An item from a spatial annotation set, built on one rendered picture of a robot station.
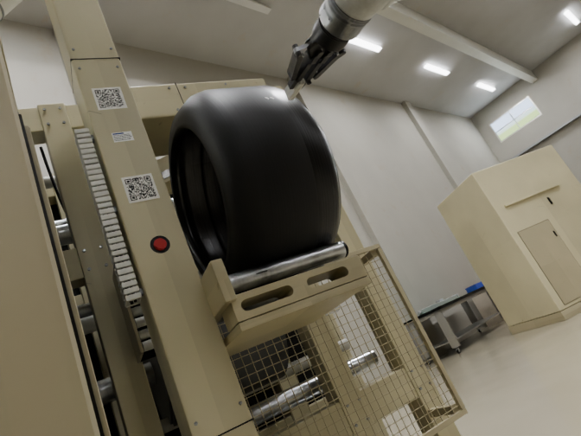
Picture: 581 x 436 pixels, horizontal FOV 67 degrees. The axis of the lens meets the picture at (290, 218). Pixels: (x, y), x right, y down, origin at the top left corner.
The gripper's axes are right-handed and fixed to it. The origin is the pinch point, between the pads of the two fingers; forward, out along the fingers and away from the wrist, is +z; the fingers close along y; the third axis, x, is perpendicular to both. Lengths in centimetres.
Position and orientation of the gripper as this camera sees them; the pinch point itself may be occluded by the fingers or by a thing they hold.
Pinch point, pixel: (294, 86)
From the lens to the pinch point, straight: 106.1
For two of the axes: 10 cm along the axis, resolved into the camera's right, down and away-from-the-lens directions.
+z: -4.0, 3.4, 8.5
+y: -8.5, 2.2, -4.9
